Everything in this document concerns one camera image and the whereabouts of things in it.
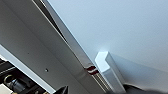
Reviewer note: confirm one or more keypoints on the maroon garment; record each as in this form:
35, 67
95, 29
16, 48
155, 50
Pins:
92, 70

